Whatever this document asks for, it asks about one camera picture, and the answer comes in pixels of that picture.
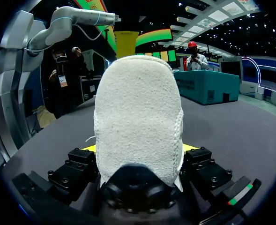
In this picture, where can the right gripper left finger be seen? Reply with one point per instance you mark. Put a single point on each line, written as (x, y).
(76, 171)

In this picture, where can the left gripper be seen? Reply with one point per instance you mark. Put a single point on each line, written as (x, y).
(117, 18)

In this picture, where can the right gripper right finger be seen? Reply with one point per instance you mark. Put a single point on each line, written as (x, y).
(205, 167)

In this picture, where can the white knitted shoe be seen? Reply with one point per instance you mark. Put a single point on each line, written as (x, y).
(137, 117)

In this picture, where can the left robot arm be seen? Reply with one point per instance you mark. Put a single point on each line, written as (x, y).
(65, 21)

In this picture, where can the person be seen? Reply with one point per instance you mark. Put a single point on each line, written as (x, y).
(60, 93)
(79, 61)
(196, 61)

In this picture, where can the teal box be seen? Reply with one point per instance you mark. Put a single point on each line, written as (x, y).
(205, 86)

